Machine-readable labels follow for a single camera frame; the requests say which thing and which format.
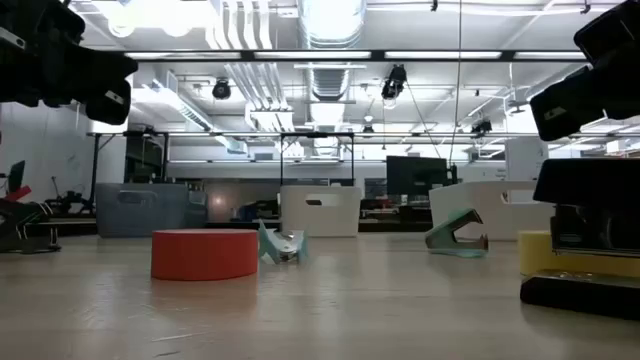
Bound yellow tape roll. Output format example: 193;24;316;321
517;229;640;279

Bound black and red equipment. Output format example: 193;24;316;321
0;159;62;254

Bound white column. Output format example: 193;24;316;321
504;135;550;183

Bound silver ventilation duct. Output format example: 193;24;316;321
297;0;369;132

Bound black background frame stand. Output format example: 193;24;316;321
278;131;357;187

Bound black monitor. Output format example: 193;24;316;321
385;155;449;199

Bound green staple remover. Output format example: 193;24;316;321
424;207;490;259

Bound black stapler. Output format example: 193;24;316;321
519;158;640;321

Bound teal staple remover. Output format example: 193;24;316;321
257;218;309;266

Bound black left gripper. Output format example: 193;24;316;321
0;0;140;126

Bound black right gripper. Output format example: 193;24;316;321
529;0;640;142

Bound black ceiling spotlight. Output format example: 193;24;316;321
380;64;409;101
211;77;233;101

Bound white plastic bin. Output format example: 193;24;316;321
428;180;556;243
279;184;363;239

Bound thin hanging cable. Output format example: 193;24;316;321
448;0;464;166

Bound red tape roll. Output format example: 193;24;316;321
150;228;260;281

